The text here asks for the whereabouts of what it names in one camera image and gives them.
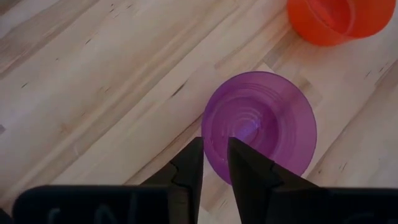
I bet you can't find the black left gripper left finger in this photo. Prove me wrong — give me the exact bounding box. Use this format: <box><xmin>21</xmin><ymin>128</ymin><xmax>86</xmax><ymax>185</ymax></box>
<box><xmin>141</xmin><ymin>137</ymin><xmax>205</xmax><ymax>224</ymax></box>

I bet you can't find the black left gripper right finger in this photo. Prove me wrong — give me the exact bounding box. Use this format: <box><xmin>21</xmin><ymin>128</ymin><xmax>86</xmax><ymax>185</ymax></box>
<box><xmin>228</xmin><ymin>137</ymin><xmax>321</xmax><ymax>224</ymax></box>

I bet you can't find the orange translucent plastic bowl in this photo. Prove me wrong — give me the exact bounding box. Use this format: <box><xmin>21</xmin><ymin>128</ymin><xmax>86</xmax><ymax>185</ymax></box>
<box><xmin>286</xmin><ymin>0</ymin><xmax>397</xmax><ymax>47</ymax></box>

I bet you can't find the purple translucent plastic bowl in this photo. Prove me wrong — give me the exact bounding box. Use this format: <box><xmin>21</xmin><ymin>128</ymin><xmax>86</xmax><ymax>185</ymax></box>
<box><xmin>201</xmin><ymin>71</ymin><xmax>318</xmax><ymax>185</ymax></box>

